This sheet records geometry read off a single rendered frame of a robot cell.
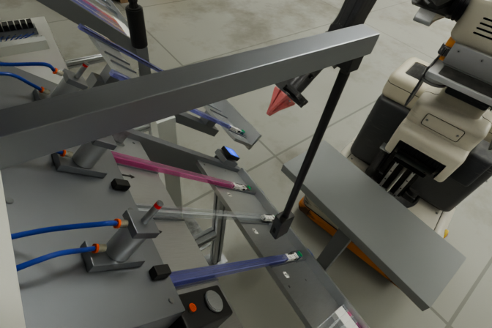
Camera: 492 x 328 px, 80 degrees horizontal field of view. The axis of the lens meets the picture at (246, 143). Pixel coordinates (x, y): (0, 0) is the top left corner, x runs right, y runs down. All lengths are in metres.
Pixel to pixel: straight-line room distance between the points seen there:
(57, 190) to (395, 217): 1.02
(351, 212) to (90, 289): 0.91
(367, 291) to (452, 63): 1.09
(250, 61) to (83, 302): 0.20
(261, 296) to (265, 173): 0.71
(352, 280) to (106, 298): 1.47
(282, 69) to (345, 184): 0.99
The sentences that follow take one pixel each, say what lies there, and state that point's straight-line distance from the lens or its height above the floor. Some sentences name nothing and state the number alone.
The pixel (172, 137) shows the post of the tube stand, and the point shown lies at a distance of 0.97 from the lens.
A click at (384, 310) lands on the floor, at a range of 1.68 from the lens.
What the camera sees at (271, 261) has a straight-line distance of 0.62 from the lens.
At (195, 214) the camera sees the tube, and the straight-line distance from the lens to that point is 0.53.
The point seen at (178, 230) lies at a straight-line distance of 0.48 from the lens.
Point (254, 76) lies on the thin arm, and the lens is 0.16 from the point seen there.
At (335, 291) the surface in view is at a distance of 0.79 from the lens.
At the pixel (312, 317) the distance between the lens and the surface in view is 0.64.
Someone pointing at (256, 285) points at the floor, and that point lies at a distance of 1.52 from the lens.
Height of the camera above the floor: 1.43
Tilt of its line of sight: 46 degrees down
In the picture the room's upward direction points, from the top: 10 degrees clockwise
